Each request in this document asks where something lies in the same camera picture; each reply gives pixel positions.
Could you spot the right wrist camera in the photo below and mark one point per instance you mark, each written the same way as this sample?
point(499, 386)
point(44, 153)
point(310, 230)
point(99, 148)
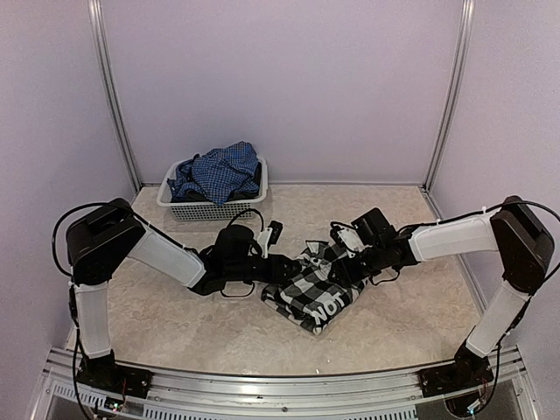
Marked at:
point(346, 237)

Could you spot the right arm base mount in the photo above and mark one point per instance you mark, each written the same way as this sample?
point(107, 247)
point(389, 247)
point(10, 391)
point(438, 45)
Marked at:
point(466, 370)

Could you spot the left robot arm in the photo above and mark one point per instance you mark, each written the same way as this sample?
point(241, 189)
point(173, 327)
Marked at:
point(98, 243)

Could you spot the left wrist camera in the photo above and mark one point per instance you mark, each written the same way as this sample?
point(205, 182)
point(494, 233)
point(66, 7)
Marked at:
point(269, 237)

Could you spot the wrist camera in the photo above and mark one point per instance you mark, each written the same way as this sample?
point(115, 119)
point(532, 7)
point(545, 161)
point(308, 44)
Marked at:
point(269, 237)
point(346, 237)

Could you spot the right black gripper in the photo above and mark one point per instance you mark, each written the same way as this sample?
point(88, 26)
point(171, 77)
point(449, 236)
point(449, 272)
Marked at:
point(352, 276)

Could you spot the right aluminium frame post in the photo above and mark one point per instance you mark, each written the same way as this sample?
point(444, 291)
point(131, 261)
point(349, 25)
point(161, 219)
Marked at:
point(465, 29)

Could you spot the blue checkered shirt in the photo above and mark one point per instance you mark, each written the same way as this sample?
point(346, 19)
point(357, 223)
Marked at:
point(218, 176)

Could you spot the front aluminium rail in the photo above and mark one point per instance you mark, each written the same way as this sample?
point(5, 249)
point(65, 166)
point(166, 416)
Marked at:
point(180, 394)

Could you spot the black white plaid shirt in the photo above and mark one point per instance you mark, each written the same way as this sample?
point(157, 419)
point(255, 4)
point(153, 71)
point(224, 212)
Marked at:
point(313, 297)

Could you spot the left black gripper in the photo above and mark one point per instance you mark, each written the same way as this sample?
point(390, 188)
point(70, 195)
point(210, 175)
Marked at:
point(276, 272)

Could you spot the aluminium frame post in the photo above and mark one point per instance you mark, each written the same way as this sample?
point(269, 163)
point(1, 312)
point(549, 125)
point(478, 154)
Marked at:
point(465, 29)
point(101, 46)

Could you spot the left aluminium frame post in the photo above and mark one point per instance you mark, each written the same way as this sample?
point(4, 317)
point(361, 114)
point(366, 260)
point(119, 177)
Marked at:
point(101, 46)

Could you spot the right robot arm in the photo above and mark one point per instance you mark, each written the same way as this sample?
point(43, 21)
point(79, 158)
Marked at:
point(511, 228)

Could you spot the white plastic basket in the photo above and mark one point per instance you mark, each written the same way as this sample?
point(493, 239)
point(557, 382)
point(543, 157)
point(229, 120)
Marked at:
point(206, 210)

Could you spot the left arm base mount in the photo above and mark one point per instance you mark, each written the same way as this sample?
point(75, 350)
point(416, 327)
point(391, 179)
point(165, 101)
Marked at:
point(99, 370)

